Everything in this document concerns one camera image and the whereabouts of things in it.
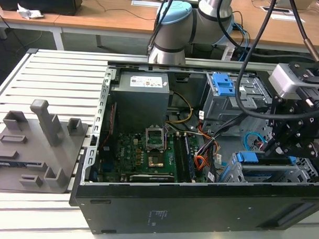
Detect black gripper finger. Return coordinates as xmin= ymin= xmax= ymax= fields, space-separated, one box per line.
xmin=274 ymin=140 xmax=319 ymax=159
xmin=262 ymin=117 xmax=305 ymax=155

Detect blue disk wire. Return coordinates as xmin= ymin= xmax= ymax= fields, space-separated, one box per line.
xmin=243 ymin=131 xmax=267 ymax=156

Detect hard disk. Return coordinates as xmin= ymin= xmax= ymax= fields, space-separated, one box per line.
xmin=218 ymin=150 xmax=299 ymax=186

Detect grey metal disk bay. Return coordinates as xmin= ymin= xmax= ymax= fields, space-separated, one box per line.
xmin=216 ymin=149 xmax=319 ymax=187

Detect grey metal drive cage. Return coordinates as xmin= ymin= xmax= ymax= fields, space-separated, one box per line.
xmin=201 ymin=72 xmax=274 ymax=135

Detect blue plastic drive latch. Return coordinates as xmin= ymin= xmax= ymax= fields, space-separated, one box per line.
xmin=210 ymin=71 xmax=241 ymax=98

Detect black RAM stick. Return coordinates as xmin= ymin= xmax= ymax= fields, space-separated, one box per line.
xmin=182 ymin=135 xmax=198 ymax=181

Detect white paper sheet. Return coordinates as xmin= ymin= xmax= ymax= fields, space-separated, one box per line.
xmin=130 ymin=0 xmax=158 ymax=8
xmin=270 ymin=12 xmax=306 ymax=24

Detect black open PC case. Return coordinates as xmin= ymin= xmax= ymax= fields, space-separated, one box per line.
xmin=68 ymin=59 xmax=319 ymax=239

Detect CPU socket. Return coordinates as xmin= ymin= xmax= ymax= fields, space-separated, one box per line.
xmin=147 ymin=154 xmax=166 ymax=169

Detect metal socket cover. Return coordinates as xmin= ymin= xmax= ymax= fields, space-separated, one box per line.
xmin=144 ymin=126 xmax=167 ymax=152

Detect black graphics card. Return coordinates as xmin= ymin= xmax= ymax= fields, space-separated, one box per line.
xmin=128 ymin=171 xmax=175 ymax=183

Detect grey power supply unit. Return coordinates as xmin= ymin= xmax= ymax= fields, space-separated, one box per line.
xmin=114 ymin=71 xmax=172 ymax=127

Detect green motherboard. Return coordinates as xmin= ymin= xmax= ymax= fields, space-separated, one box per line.
xmin=98 ymin=129 xmax=202 ymax=184

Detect wooden desk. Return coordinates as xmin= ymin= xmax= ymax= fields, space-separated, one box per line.
xmin=0 ymin=0 xmax=319 ymax=54

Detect grey parts rack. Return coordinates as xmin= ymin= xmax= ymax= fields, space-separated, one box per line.
xmin=0 ymin=97 xmax=92 ymax=195

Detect dark RAM stick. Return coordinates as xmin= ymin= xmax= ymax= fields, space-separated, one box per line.
xmin=0 ymin=159 xmax=43 ymax=169

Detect black box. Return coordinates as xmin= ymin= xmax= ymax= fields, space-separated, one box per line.
xmin=0 ymin=0 xmax=83 ymax=17

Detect crumpled white paper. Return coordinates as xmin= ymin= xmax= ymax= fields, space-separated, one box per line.
xmin=16 ymin=3 xmax=45 ymax=20

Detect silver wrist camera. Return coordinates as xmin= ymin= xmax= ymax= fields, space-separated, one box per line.
xmin=267 ymin=62 xmax=305 ymax=101

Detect black wire bundle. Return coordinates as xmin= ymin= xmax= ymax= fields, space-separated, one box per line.
xmin=196 ymin=110 xmax=252 ymax=161

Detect black camera cable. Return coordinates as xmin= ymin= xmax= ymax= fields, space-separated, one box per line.
xmin=234 ymin=0 xmax=319 ymax=122
xmin=286 ymin=0 xmax=319 ymax=64

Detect orange wire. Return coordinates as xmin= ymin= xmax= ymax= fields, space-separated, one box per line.
xmin=194 ymin=154 xmax=214 ymax=172

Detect yellow wires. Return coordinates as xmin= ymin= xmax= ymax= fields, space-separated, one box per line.
xmin=165 ymin=91 xmax=194 ymax=125

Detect blue cables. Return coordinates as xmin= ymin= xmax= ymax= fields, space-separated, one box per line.
xmin=232 ymin=21 xmax=252 ymax=62

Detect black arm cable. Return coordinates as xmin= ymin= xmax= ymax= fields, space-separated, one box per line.
xmin=146 ymin=0 xmax=176 ymax=57

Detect red wire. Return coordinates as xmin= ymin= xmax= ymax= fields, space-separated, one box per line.
xmin=108 ymin=103 xmax=118 ymax=136

